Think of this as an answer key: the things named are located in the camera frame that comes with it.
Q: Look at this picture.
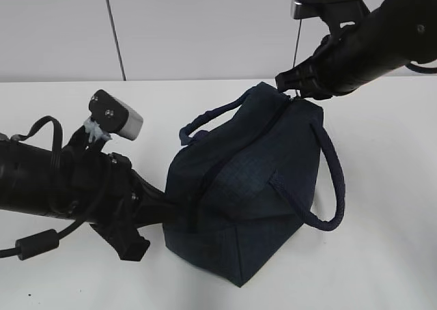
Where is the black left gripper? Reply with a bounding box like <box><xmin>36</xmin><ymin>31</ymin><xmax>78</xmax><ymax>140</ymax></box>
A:
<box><xmin>51</xmin><ymin>132</ymin><xmax>182</xmax><ymax>262</ymax></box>

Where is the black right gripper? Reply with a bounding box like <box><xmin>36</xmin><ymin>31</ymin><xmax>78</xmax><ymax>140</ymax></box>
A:
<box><xmin>274</xmin><ymin>36</ymin><xmax>345</xmax><ymax>100</ymax></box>

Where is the navy blue lunch bag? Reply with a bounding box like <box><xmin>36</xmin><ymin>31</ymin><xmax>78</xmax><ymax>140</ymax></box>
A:
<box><xmin>163</xmin><ymin>82</ymin><xmax>346</xmax><ymax>287</ymax></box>

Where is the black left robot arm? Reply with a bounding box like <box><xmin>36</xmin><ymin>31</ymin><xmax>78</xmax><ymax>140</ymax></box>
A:
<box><xmin>1</xmin><ymin>136</ymin><xmax>178</xmax><ymax>262</ymax></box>

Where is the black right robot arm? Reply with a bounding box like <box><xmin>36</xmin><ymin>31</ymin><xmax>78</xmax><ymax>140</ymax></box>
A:
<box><xmin>275</xmin><ymin>0</ymin><xmax>436</xmax><ymax>100</ymax></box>

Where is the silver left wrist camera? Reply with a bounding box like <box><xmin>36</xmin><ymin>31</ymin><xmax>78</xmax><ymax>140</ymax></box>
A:
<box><xmin>88</xmin><ymin>89</ymin><xmax>143</xmax><ymax>141</ymax></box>

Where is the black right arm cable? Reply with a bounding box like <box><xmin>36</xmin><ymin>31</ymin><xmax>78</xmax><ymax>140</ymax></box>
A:
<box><xmin>405</xmin><ymin>60</ymin><xmax>437</xmax><ymax>74</ymax></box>

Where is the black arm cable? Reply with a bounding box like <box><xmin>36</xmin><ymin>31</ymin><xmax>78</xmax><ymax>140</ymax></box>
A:
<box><xmin>0</xmin><ymin>115</ymin><xmax>113</xmax><ymax>262</ymax></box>
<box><xmin>405</xmin><ymin>60</ymin><xmax>437</xmax><ymax>74</ymax></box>

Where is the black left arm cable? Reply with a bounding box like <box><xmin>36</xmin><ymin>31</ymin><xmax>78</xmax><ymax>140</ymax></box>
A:
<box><xmin>0</xmin><ymin>115</ymin><xmax>113</xmax><ymax>262</ymax></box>

